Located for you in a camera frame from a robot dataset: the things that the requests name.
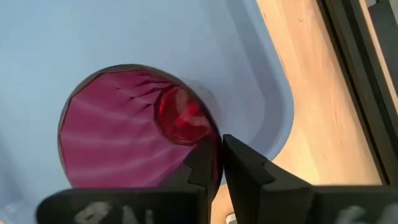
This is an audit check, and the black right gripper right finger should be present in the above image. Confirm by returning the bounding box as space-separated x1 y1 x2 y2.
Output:
222 134 398 224

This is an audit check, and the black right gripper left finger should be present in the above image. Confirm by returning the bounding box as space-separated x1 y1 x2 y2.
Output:
35 136 224 224

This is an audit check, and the translucent red plastic cup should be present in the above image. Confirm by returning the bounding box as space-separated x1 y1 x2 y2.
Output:
57 63 224 189

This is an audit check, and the light blue plastic tray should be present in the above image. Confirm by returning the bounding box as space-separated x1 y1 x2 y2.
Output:
0 0 295 224

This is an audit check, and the black metal table frame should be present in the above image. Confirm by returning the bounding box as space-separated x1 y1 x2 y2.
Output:
317 0 398 186

